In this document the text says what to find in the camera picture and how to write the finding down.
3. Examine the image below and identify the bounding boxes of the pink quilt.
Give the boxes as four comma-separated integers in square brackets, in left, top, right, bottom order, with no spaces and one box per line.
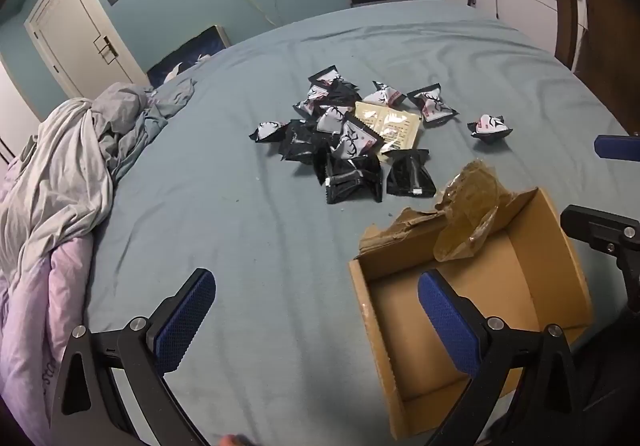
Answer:
[0,161,96,427]

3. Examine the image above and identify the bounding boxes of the beige sachet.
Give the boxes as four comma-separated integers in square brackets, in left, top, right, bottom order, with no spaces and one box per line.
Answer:
[354,101,423,162]

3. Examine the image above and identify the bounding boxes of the brown cardboard box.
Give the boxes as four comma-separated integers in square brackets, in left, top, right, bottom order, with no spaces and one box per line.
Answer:
[348,186,593,439]

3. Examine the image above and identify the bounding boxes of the brown wooden furniture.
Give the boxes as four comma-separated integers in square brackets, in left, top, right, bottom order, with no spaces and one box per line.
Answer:
[542,0,640,127]

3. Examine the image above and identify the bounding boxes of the pile of snack packets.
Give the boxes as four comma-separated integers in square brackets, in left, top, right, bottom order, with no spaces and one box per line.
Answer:
[249,68,514,204]

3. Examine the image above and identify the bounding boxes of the crumpled clear packing tape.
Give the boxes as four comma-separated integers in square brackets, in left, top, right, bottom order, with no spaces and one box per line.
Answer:
[432,161,511,262]

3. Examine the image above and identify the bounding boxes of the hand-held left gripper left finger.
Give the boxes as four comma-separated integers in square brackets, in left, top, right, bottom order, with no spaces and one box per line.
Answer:
[47,267,217,446]

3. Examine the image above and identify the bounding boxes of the cream panelled door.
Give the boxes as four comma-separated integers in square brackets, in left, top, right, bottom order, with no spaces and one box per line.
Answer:
[25,0,148,97]

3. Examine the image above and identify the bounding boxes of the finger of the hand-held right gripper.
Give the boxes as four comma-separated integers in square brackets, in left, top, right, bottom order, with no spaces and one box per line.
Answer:
[595,135,640,161]
[560,206,640,314]

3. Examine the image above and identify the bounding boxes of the blue bed sheet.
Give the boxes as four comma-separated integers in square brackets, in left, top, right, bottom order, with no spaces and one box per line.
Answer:
[85,0,640,446]

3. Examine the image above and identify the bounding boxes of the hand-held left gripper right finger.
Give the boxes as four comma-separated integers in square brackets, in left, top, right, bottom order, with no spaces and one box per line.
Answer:
[417,268,601,446]

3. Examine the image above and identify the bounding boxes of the crumpled grey blanket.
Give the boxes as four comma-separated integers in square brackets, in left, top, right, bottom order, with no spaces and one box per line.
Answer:
[0,78,198,277]

